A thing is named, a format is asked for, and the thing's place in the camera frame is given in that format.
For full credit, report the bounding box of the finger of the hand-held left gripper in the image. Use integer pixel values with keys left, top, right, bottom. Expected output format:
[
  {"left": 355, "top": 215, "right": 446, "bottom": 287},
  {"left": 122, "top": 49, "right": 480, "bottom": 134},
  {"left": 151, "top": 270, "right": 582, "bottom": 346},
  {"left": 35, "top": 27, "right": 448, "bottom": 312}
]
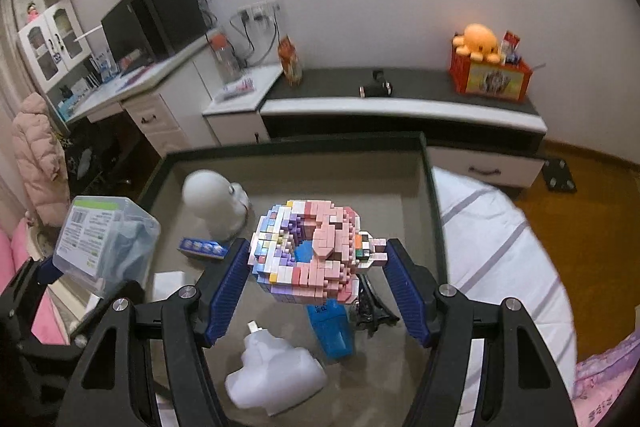
[
  {"left": 102, "top": 279, "right": 147, "bottom": 308},
  {"left": 0, "top": 256, "right": 67, "bottom": 304}
]

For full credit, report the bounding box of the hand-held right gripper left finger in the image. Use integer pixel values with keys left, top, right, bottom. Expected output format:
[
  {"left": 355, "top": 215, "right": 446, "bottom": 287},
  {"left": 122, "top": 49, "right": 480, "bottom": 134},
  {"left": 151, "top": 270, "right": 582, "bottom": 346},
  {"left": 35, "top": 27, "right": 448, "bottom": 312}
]
[{"left": 57, "top": 237, "right": 251, "bottom": 427}]

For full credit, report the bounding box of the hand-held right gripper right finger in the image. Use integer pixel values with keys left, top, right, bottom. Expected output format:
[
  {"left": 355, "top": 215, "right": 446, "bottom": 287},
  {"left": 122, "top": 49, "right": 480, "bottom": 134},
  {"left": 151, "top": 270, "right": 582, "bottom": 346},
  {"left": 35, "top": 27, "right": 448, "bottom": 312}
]
[{"left": 385, "top": 238, "right": 576, "bottom": 427}]

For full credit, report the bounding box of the black hair claw clip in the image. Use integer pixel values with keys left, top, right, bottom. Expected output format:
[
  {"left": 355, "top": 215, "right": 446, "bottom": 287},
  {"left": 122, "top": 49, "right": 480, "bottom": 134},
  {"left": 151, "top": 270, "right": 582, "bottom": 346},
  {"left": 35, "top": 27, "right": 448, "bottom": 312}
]
[{"left": 350, "top": 274, "right": 401, "bottom": 338}]

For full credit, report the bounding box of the blue blister strip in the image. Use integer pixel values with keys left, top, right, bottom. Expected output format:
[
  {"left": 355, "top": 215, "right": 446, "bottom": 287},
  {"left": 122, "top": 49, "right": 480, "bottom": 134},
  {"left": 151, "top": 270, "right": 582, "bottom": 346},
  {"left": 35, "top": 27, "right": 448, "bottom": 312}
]
[{"left": 177, "top": 237, "right": 231, "bottom": 260}]

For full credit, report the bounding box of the clear plastic lidded box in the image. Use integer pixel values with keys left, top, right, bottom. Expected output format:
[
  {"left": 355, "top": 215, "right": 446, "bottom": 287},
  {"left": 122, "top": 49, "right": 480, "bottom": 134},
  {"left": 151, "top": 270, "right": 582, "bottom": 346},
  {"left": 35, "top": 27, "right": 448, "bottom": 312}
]
[{"left": 52, "top": 196, "right": 162, "bottom": 299}]

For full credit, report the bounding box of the blue tube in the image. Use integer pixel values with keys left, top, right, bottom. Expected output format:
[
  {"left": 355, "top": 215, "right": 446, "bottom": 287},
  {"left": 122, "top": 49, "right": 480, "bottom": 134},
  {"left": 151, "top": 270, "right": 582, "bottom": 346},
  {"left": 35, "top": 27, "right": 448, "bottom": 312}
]
[{"left": 294, "top": 243, "right": 354, "bottom": 361}]

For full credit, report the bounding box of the white dome lamp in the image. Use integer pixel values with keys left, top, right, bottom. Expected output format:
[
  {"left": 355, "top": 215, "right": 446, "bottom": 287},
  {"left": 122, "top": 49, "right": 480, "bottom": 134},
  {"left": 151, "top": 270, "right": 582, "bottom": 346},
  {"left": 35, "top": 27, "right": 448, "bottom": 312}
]
[{"left": 181, "top": 169, "right": 252, "bottom": 242}]

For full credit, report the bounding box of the pastel block toy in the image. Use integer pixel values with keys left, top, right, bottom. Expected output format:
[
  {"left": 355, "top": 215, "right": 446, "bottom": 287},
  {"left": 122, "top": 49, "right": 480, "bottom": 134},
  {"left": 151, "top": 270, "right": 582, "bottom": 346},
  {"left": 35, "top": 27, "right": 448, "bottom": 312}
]
[{"left": 248, "top": 199, "right": 388, "bottom": 305}]

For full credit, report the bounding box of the large pink black box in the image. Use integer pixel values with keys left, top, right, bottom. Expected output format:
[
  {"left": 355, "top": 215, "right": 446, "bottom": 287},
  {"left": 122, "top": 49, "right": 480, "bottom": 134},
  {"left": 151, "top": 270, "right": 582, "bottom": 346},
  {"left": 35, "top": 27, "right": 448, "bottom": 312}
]
[{"left": 135, "top": 132, "right": 446, "bottom": 427}]

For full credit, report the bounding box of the pink cushion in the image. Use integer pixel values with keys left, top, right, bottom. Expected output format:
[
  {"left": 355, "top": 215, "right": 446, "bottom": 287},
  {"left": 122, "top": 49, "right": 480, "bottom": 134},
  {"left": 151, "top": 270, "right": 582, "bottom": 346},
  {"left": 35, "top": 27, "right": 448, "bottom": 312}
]
[{"left": 0, "top": 217, "right": 71, "bottom": 348}]

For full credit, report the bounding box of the pink puffer jacket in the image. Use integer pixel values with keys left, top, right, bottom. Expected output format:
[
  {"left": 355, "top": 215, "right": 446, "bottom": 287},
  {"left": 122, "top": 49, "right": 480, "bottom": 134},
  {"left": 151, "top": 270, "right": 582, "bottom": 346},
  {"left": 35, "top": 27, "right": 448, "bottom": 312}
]
[{"left": 11, "top": 93, "right": 71, "bottom": 225}]

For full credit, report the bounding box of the black office chair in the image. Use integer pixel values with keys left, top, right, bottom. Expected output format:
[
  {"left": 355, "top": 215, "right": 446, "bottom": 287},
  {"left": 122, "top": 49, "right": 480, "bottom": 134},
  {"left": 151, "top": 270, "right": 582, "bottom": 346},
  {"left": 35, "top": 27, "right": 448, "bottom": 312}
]
[{"left": 62, "top": 132, "right": 151, "bottom": 208}]

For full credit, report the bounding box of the white side cabinet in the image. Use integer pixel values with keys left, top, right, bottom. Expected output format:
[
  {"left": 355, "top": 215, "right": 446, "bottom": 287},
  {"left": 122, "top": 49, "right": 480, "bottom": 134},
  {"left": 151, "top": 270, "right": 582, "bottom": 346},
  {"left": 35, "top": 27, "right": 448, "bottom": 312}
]
[{"left": 202, "top": 64, "right": 283, "bottom": 148}]

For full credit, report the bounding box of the black white tv stand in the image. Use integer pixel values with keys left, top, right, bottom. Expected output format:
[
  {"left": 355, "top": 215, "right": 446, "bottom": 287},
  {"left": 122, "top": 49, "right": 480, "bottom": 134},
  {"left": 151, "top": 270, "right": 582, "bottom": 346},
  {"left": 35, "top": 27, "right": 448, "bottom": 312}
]
[{"left": 260, "top": 68, "right": 548, "bottom": 190}]

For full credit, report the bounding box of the white desk with drawers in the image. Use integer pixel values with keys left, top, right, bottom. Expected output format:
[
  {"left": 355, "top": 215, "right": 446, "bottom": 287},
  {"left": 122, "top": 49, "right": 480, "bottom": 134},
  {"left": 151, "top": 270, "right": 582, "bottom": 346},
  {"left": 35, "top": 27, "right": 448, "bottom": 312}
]
[{"left": 65, "top": 34, "right": 221, "bottom": 158}]

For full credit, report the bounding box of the black bathroom scale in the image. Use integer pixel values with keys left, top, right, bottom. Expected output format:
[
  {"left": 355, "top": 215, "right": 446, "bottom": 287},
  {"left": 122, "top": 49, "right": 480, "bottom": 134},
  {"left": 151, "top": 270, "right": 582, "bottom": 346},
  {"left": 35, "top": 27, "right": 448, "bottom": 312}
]
[{"left": 542, "top": 157, "right": 576, "bottom": 192}]

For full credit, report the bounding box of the light curtain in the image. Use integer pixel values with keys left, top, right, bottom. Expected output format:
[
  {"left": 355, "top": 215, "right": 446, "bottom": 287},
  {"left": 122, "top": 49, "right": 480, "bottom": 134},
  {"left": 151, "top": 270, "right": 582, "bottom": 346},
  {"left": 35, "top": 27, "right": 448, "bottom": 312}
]
[{"left": 0, "top": 0, "right": 46, "bottom": 228}]

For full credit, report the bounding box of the black handheld device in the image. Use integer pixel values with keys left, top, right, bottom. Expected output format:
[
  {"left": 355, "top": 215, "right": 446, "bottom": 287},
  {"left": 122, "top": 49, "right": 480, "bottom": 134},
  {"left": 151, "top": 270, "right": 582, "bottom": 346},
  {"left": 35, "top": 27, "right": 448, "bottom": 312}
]
[{"left": 357, "top": 69, "right": 393, "bottom": 98}]

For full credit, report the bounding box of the blue white box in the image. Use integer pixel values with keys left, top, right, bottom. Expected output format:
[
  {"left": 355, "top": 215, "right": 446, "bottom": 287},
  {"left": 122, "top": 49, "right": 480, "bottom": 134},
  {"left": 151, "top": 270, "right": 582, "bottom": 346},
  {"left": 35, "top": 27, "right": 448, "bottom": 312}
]
[{"left": 92, "top": 49, "right": 118, "bottom": 82}]

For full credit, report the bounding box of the pink quilt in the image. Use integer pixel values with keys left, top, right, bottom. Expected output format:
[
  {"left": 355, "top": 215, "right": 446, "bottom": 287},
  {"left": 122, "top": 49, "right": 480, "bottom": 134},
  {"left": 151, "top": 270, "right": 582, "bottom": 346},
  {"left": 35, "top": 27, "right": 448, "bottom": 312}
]
[{"left": 572, "top": 337, "right": 640, "bottom": 427}]

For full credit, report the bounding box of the white glass-door cabinet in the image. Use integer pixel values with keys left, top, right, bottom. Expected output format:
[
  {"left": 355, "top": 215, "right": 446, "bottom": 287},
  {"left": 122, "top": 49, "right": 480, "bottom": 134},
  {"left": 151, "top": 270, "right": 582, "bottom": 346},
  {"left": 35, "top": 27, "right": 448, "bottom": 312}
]
[{"left": 17, "top": 0, "right": 93, "bottom": 95}]

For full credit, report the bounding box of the red storage crate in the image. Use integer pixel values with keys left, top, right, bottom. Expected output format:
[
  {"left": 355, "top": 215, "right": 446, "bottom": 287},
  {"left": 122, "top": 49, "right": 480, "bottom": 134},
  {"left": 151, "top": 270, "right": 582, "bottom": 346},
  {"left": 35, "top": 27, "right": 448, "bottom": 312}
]
[{"left": 448, "top": 49, "right": 533, "bottom": 100}]

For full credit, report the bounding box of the clear bottle orange lid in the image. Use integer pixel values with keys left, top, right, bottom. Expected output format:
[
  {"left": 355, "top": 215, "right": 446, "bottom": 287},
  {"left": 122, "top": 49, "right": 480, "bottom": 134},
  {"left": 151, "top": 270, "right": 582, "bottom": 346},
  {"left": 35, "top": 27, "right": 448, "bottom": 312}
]
[{"left": 207, "top": 29, "right": 241, "bottom": 82}]

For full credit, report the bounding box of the black computer monitor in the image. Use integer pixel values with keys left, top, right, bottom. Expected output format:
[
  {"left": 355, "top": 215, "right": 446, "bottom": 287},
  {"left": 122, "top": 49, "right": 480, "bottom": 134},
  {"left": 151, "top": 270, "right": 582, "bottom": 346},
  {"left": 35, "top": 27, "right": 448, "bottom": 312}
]
[{"left": 100, "top": 0, "right": 156, "bottom": 68}]

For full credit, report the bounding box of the orange octopus plush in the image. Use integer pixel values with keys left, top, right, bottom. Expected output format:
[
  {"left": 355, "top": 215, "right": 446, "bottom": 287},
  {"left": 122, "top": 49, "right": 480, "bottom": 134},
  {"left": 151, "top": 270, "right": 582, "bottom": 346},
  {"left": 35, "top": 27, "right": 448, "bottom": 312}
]
[{"left": 451, "top": 23, "right": 502, "bottom": 62}]

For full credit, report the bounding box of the red white packet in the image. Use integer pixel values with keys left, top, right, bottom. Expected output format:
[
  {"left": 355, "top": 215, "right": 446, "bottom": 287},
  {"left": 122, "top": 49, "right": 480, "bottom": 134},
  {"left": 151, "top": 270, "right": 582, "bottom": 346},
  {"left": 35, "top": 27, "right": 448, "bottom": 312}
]
[{"left": 501, "top": 31, "right": 523, "bottom": 62}]

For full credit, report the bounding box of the black computer tower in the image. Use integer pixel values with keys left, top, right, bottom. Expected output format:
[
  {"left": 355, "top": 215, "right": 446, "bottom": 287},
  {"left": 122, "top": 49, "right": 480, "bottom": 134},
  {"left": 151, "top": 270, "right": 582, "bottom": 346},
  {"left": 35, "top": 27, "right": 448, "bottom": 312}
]
[{"left": 131, "top": 0, "right": 208, "bottom": 58}]

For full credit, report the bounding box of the black power cable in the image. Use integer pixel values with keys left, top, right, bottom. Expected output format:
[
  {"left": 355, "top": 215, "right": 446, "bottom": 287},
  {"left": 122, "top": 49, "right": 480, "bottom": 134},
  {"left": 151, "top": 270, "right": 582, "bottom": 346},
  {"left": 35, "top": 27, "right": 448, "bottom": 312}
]
[{"left": 230, "top": 13, "right": 281, "bottom": 68}]

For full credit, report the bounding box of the white wall outlet strip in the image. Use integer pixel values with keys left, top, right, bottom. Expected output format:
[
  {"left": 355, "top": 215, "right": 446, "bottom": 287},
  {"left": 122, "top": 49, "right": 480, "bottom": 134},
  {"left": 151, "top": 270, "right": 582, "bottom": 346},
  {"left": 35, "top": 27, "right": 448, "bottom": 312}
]
[{"left": 236, "top": 0, "right": 286, "bottom": 24}]

